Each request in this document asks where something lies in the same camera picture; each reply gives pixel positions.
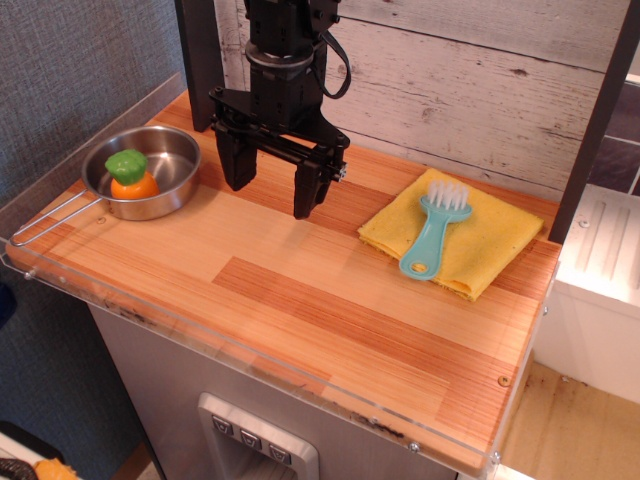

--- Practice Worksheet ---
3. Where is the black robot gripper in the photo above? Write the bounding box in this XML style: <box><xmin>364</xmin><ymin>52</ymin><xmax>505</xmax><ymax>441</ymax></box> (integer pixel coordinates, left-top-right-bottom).
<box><xmin>209</xmin><ymin>67</ymin><xmax>349</xmax><ymax>220</ymax></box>

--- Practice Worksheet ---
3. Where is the orange bottle with green cap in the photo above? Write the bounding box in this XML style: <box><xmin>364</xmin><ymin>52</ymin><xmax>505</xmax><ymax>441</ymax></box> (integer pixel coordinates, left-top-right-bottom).
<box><xmin>105</xmin><ymin>149</ymin><xmax>160</xmax><ymax>200</ymax></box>

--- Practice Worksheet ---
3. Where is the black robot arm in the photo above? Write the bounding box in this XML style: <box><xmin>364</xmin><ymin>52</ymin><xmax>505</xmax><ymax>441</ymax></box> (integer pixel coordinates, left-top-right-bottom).
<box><xmin>210</xmin><ymin>1</ymin><xmax>351</xmax><ymax>219</ymax></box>

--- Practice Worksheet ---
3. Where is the clear acrylic edge guard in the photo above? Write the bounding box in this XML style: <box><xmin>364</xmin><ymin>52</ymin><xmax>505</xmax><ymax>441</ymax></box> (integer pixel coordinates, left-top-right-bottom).
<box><xmin>7</xmin><ymin>230</ymin><xmax>560</xmax><ymax>475</ymax></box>

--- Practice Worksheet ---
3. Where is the teal scrub brush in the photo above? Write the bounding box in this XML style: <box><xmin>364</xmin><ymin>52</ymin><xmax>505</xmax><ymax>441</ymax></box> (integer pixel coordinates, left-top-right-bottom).
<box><xmin>399</xmin><ymin>180</ymin><xmax>473</xmax><ymax>281</ymax></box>

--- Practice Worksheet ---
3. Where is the folded yellow cloth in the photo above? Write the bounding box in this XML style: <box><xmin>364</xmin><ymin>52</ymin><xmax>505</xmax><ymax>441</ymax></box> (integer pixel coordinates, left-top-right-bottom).
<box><xmin>358</xmin><ymin>168</ymin><xmax>544</xmax><ymax>301</ymax></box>

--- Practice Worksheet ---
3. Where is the grey toy fridge cabinet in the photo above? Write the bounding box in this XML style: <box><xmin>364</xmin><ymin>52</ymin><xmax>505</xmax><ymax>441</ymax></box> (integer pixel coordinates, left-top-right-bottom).
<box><xmin>90</xmin><ymin>307</ymin><xmax>457</xmax><ymax>479</ymax></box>

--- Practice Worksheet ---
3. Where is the silver dispenser panel with buttons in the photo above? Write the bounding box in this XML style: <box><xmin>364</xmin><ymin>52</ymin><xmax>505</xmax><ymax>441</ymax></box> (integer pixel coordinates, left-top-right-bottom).
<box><xmin>198</xmin><ymin>392</ymin><xmax>320</xmax><ymax>479</ymax></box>

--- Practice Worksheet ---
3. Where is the orange object at bottom left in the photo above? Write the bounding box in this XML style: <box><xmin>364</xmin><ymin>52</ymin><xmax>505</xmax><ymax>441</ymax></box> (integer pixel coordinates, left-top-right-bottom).
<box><xmin>33</xmin><ymin>458</ymin><xmax>79</xmax><ymax>480</ymax></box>

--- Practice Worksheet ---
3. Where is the stainless steel pot with handle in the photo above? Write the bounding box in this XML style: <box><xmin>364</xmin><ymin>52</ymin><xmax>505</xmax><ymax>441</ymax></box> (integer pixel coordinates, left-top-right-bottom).
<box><xmin>10</xmin><ymin>126</ymin><xmax>201</xmax><ymax>247</ymax></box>

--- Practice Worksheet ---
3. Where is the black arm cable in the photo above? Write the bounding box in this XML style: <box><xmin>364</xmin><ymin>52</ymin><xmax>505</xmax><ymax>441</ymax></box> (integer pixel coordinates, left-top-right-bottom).
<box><xmin>313</xmin><ymin>30</ymin><xmax>352</xmax><ymax>100</ymax></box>

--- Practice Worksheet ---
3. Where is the dark left vertical post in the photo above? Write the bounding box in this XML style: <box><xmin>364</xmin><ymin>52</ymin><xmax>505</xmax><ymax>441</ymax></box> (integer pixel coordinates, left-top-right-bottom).
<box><xmin>174</xmin><ymin>0</ymin><xmax>224</xmax><ymax>132</ymax></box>

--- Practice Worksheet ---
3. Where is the dark vertical post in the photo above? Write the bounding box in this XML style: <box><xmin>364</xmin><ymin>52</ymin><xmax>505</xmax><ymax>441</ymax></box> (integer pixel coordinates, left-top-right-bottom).
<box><xmin>174</xmin><ymin>0</ymin><xmax>224</xmax><ymax>132</ymax></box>
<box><xmin>548</xmin><ymin>0</ymin><xmax>639</xmax><ymax>244</ymax></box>

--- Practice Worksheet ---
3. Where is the dark right vertical post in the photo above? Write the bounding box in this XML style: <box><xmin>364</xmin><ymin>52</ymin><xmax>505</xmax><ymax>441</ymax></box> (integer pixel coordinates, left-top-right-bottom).
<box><xmin>548</xmin><ymin>0</ymin><xmax>639</xmax><ymax>244</ymax></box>

